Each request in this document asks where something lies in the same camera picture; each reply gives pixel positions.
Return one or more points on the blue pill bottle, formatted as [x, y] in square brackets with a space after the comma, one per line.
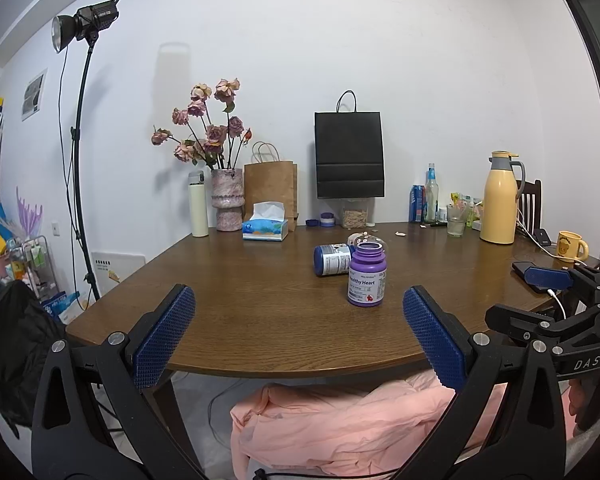
[331, 259]

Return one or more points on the white floor board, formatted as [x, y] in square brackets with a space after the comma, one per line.
[111, 268]

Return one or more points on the wire storage rack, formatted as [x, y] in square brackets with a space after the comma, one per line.
[30, 261]

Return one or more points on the yellow thermos jug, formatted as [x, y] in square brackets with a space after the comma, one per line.
[504, 185]

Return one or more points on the black paper bag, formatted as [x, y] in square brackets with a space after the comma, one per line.
[349, 154]

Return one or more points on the pink jacket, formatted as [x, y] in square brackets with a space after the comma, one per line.
[339, 430]

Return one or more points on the clear drinking glass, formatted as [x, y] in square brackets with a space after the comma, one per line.
[456, 216]

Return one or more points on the clear plastic jar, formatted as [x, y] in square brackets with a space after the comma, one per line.
[356, 239]

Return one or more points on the blue drink can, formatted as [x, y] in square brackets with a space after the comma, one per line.
[417, 202]

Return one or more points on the glass bottle blue cap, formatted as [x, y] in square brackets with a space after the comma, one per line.
[431, 195]

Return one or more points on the studio light on stand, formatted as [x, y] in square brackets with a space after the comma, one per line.
[85, 25]

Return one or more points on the clear container of nuts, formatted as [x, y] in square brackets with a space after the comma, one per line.
[354, 213]

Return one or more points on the dried pink flowers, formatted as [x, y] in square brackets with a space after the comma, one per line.
[213, 134]

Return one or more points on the brown paper bag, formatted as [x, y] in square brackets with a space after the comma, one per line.
[269, 178]

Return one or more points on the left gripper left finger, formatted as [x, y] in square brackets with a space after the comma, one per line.
[91, 419]

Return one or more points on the wall picture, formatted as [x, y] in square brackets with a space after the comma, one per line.
[32, 98]

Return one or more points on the black smartphone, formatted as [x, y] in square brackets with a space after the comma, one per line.
[533, 276]

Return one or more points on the white thermos bottle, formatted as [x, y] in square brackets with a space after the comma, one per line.
[198, 204]

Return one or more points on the pink ceramic vase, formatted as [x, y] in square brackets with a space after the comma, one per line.
[227, 198]

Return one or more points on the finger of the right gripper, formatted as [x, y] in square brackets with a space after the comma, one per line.
[559, 279]
[518, 328]

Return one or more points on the small purple white jar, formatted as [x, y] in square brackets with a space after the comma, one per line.
[327, 220]

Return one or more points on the purple pill bottle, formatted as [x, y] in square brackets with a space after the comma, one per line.
[367, 275]

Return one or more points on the yellow mug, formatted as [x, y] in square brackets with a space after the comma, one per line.
[572, 247]

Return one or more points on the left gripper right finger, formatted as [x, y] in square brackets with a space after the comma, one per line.
[505, 420]

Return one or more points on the right hand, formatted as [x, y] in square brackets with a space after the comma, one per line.
[584, 401]

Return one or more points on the snack packets pile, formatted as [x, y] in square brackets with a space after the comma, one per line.
[475, 206]

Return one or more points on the blue tissue box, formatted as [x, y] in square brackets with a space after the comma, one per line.
[267, 223]

